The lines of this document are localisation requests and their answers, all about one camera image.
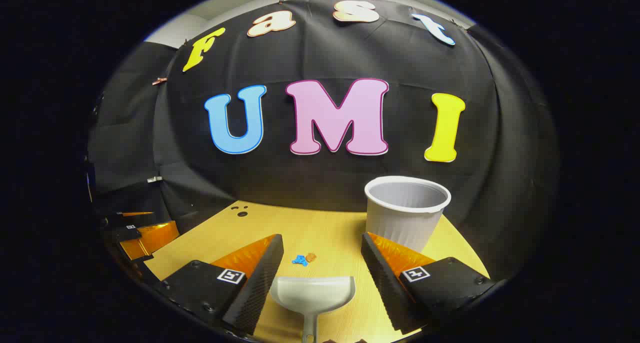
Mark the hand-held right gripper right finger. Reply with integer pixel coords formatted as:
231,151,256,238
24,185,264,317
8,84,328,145
360,231,496,334

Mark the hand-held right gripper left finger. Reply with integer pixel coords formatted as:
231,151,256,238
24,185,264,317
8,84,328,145
160,233,285,336

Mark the small grey dustpan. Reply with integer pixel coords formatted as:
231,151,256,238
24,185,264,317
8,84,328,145
270,276,357,343

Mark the white ribbed garbage bin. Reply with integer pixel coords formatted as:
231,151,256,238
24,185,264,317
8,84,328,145
364,175,452,254

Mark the wooden desktop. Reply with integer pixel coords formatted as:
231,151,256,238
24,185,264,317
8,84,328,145
144,199,491,343

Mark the black backdrop cloth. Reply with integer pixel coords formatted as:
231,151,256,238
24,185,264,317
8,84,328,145
87,0,558,284

